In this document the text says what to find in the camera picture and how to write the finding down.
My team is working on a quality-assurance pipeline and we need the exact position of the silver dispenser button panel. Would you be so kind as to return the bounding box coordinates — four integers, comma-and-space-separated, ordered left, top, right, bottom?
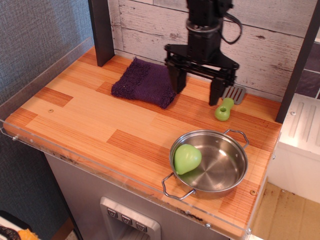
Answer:
100, 196, 162, 240

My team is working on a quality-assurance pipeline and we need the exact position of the green toy pear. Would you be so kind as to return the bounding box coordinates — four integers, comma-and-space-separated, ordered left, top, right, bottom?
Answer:
174, 144, 202, 175

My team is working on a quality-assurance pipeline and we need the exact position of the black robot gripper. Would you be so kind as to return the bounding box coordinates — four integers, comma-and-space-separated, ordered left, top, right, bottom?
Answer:
164, 20, 239, 106

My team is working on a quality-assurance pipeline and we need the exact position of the orange object at corner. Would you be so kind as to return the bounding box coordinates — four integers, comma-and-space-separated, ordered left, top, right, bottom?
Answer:
18, 229, 39, 240

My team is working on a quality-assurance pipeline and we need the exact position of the purple folded towel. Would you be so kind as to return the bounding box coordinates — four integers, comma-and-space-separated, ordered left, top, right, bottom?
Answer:
111, 58, 176, 109

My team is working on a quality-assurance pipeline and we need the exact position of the clear acrylic guard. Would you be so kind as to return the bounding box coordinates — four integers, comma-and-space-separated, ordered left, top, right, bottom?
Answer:
1, 38, 281, 240

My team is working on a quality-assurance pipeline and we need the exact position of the dark left shelf post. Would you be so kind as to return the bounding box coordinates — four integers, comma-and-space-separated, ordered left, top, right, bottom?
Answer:
88, 0, 115, 67

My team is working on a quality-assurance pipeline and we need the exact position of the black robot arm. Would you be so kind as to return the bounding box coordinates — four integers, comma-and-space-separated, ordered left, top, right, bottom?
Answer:
164, 0, 243, 106

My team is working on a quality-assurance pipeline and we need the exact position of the stainless steel pot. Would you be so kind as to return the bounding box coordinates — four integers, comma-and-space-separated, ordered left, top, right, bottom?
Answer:
162, 129, 249, 201

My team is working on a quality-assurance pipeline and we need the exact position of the white toy sink unit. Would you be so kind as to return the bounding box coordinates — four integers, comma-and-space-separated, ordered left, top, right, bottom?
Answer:
266, 94, 320, 203

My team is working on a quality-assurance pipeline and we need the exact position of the dark right shelf post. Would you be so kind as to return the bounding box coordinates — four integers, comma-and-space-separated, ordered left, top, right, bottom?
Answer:
275, 0, 320, 124

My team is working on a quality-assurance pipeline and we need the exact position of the dark shelf post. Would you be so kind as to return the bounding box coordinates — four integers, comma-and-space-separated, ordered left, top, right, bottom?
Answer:
275, 0, 320, 124
88, 0, 115, 67

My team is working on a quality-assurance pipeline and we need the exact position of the green handled grey spatula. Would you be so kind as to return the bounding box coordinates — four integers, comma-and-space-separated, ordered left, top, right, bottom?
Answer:
214, 85, 246, 122

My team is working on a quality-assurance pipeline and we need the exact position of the grey toy fridge cabinet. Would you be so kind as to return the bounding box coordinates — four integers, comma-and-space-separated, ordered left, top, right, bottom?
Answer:
45, 153, 226, 240

